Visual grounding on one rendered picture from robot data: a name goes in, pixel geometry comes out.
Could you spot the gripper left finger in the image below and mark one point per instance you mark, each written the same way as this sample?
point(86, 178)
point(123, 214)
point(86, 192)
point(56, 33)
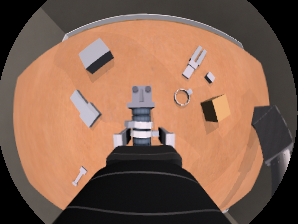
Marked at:
point(122, 139)

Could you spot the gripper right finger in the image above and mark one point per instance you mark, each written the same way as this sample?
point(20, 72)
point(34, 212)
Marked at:
point(165, 137)

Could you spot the dark blue ribbed hose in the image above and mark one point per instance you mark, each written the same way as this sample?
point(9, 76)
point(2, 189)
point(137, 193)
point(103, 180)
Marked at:
point(141, 114)

